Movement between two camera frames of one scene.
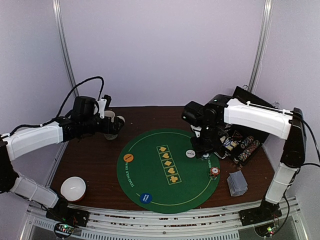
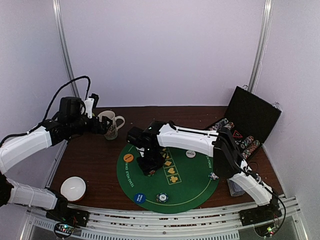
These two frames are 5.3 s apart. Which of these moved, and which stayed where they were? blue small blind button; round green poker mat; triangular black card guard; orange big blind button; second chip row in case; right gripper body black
Moved: blue small blind button; right gripper body black
Stayed: orange big blind button; round green poker mat; triangular black card guard; second chip row in case
